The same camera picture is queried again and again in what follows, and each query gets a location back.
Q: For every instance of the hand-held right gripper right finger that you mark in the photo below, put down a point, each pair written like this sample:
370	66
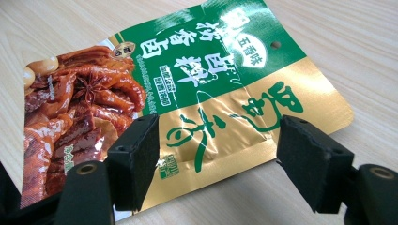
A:
313	159

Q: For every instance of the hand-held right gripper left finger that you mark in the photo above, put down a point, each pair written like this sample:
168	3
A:
133	162

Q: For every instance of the green and gold food packet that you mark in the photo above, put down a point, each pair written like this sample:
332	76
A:
219	93

